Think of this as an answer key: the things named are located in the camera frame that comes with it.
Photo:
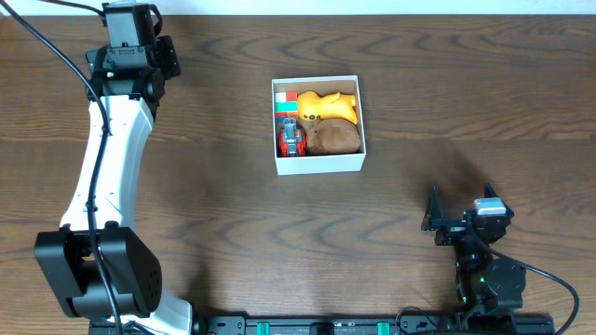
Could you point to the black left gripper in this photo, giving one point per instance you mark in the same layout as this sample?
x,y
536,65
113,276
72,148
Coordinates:
x,y
98,56

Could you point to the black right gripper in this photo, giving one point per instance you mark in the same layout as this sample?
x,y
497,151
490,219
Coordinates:
x,y
453,229

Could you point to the brown plush toy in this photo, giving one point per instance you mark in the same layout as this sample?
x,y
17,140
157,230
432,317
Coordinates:
x,y
333,136

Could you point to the multicoloured puzzle cube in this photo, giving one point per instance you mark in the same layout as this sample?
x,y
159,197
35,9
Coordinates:
x,y
285,103

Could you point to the red toy truck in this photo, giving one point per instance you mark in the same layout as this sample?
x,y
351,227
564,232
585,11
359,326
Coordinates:
x,y
291,139

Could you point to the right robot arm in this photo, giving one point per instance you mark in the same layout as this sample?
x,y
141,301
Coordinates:
x,y
486,284

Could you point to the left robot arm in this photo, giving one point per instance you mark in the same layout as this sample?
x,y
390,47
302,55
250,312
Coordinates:
x,y
95,264

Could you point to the white open cardboard box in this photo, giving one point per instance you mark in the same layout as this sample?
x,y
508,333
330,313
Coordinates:
x,y
309,164

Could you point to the black mounting rail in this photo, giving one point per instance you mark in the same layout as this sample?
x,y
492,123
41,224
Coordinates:
x,y
409,323

